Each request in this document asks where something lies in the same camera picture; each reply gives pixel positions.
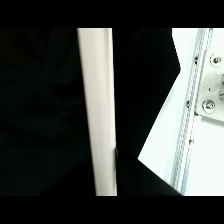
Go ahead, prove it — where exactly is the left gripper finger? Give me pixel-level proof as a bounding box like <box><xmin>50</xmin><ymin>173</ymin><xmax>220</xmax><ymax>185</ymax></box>
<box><xmin>115</xmin><ymin>145</ymin><xmax>183</xmax><ymax>197</ymax></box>

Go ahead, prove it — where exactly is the black garment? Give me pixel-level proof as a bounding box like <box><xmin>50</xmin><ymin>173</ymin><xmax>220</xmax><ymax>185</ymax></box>
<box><xmin>0</xmin><ymin>28</ymin><xmax>183</xmax><ymax>197</ymax></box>

